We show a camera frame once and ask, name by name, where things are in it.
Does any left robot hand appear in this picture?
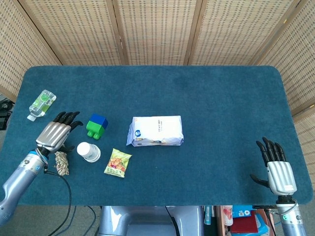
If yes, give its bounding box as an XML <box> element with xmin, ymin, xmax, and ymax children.
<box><xmin>35</xmin><ymin>111</ymin><xmax>85</xmax><ymax>153</ymax></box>

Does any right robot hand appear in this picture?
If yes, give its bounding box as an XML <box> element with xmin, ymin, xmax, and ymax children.
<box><xmin>250</xmin><ymin>137</ymin><xmax>297</xmax><ymax>196</ymax></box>

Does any paper cup with fern print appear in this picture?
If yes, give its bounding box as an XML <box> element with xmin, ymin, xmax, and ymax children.
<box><xmin>76</xmin><ymin>142</ymin><xmax>99</xmax><ymax>160</ymax></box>

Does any clear bottle with green label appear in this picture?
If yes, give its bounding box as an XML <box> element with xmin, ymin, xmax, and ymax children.
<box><xmin>27</xmin><ymin>89</ymin><xmax>57</xmax><ymax>121</ymax></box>

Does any green and blue toy block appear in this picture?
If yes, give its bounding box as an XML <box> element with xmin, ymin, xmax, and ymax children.
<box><xmin>86</xmin><ymin>113</ymin><xmax>109</xmax><ymax>140</ymax></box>

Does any black equipment on floor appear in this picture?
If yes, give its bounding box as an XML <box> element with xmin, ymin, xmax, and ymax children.
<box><xmin>0</xmin><ymin>97</ymin><xmax>13</xmax><ymax>131</ymax></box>

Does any light blue pack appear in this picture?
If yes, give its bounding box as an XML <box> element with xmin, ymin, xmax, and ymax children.
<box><xmin>254</xmin><ymin>213</ymin><xmax>271</xmax><ymax>234</ymax></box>

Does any blue box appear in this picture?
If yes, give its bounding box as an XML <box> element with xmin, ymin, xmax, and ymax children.
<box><xmin>232</xmin><ymin>205</ymin><xmax>253</xmax><ymax>218</ymax></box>

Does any red book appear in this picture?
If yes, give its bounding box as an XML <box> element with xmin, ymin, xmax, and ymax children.
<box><xmin>230</xmin><ymin>210</ymin><xmax>259</xmax><ymax>234</ymax></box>

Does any red and white packet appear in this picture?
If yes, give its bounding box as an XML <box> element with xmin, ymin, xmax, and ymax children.
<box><xmin>220</xmin><ymin>205</ymin><xmax>233</xmax><ymax>226</ymax></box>

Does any green snack packet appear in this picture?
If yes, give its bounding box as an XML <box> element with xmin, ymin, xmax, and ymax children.
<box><xmin>103</xmin><ymin>148</ymin><xmax>132</xmax><ymax>178</ymax></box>

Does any white and blue tube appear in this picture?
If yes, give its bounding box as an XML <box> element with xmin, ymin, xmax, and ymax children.
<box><xmin>203</xmin><ymin>205</ymin><xmax>213</xmax><ymax>226</ymax></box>

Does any woven bamboo screen panel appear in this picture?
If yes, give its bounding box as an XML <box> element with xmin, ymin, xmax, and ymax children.
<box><xmin>188</xmin><ymin>0</ymin><xmax>302</xmax><ymax>66</ymax></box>
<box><xmin>18</xmin><ymin>0</ymin><xmax>128</xmax><ymax>66</ymax></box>
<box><xmin>0</xmin><ymin>0</ymin><xmax>62</xmax><ymax>103</ymax></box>
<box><xmin>251</xmin><ymin>0</ymin><xmax>315</xmax><ymax>177</ymax></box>
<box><xmin>112</xmin><ymin>0</ymin><xmax>204</xmax><ymax>66</ymax></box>

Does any white tissue pack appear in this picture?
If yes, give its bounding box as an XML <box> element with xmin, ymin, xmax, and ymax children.
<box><xmin>126</xmin><ymin>116</ymin><xmax>185</xmax><ymax>147</ymax></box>

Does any blue felt table cover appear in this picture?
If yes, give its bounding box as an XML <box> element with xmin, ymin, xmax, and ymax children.
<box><xmin>0</xmin><ymin>65</ymin><xmax>314</xmax><ymax>207</ymax></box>

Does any grey robot torso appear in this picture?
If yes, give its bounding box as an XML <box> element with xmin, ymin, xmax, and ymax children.
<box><xmin>98</xmin><ymin>205</ymin><xmax>205</xmax><ymax>236</ymax></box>

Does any beige braided rope bundle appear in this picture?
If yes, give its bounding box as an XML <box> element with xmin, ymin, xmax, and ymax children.
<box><xmin>53</xmin><ymin>150</ymin><xmax>70</xmax><ymax>177</ymax></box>

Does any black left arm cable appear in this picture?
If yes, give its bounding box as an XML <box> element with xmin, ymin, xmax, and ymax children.
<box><xmin>43</xmin><ymin>170</ymin><xmax>72</xmax><ymax>236</ymax></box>

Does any thin blue floor cable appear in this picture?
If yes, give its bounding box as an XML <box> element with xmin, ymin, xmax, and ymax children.
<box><xmin>66</xmin><ymin>206</ymin><xmax>77</xmax><ymax>233</ymax></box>

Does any black cable on torso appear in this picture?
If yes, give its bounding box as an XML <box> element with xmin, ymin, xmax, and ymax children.
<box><xmin>164</xmin><ymin>206</ymin><xmax>179</xmax><ymax>236</ymax></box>

